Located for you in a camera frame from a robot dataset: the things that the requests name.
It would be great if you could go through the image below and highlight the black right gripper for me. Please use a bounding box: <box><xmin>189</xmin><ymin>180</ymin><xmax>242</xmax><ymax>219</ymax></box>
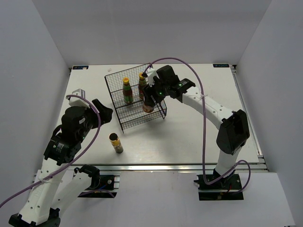
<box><xmin>141</xmin><ymin>77</ymin><xmax>169</xmax><ymax>108</ymax></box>

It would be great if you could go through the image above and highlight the red chili sauce bottle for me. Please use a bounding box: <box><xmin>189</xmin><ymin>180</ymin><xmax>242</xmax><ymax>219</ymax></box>
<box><xmin>138</xmin><ymin>72</ymin><xmax>147</xmax><ymax>99</ymax></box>

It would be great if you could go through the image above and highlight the orange jar white lid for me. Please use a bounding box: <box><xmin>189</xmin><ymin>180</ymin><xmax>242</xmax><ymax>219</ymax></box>
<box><xmin>142</xmin><ymin>103</ymin><xmax>154</xmax><ymax>113</ymax></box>

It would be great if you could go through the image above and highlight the green label sauce bottle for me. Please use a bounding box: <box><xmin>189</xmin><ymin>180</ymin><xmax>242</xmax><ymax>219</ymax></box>
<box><xmin>123</xmin><ymin>77</ymin><xmax>133</xmax><ymax>104</ymax></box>

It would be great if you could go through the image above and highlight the black cap pepper shaker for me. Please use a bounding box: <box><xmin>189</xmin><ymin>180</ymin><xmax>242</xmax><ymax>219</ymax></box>
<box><xmin>109</xmin><ymin>133</ymin><xmax>124</xmax><ymax>154</ymax></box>

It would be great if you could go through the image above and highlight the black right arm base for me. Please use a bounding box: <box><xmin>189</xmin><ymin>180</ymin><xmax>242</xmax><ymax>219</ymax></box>
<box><xmin>194</xmin><ymin>174</ymin><xmax>244</xmax><ymax>201</ymax></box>

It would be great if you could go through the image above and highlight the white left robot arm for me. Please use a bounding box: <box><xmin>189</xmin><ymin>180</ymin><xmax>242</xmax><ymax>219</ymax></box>
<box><xmin>9</xmin><ymin>98</ymin><xmax>113</xmax><ymax>227</ymax></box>

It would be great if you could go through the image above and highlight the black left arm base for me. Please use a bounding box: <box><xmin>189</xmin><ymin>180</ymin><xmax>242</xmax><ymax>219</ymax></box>
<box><xmin>74</xmin><ymin>165</ymin><xmax>118</xmax><ymax>199</ymax></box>

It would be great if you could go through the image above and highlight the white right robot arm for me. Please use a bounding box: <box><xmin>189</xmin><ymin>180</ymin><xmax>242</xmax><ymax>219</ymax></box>
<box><xmin>142</xmin><ymin>65</ymin><xmax>250</xmax><ymax>189</ymax></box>

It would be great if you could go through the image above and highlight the blue label sticker left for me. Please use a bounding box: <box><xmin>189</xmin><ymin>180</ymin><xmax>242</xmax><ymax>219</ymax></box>
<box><xmin>72</xmin><ymin>65</ymin><xmax>89</xmax><ymax>70</ymax></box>

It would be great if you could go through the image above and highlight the blue label sticker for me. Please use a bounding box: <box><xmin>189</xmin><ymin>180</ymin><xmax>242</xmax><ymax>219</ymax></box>
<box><xmin>72</xmin><ymin>65</ymin><xmax>89</xmax><ymax>70</ymax></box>
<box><xmin>213</xmin><ymin>64</ymin><xmax>230</xmax><ymax>68</ymax></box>

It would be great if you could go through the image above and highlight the blue label sticker right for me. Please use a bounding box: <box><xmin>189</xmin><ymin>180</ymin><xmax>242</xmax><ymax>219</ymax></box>
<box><xmin>213</xmin><ymin>64</ymin><xmax>230</xmax><ymax>68</ymax></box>

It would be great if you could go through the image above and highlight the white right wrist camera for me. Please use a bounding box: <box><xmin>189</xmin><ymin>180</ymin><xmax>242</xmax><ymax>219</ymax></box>
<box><xmin>141</xmin><ymin>68</ymin><xmax>158</xmax><ymax>87</ymax></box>

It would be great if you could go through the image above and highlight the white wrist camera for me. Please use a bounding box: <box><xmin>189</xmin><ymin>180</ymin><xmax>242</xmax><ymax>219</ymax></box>
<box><xmin>141</xmin><ymin>68</ymin><xmax>158</xmax><ymax>87</ymax></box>
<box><xmin>66</xmin><ymin>88</ymin><xmax>89</xmax><ymax>108</ymax></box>

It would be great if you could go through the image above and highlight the black wire tiered rack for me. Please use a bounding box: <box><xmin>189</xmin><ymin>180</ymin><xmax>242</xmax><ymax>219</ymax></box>
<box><xmin>105</xmin><ymin>63</ymin><xmax>167</xmax><ymax>131</ymax></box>

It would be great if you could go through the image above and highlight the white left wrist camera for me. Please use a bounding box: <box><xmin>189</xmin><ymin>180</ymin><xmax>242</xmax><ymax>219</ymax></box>
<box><xmin>66</xmin><ymin>88</ymin><xmax>89</xmax><ymax>108</ymax></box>

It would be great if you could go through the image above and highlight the aluminium front rail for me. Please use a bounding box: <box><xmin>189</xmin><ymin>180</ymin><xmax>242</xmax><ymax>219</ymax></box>
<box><xmin>68</xmin><ymin>163</ymin><xmax>267</xmax><ymax>171</ymax></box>

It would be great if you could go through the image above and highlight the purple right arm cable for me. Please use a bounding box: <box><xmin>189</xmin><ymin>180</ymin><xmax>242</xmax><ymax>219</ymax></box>
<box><xmin>143</xmin><ymin>57</ymin><xmax>251</xmax><ymax>195</ymax></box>

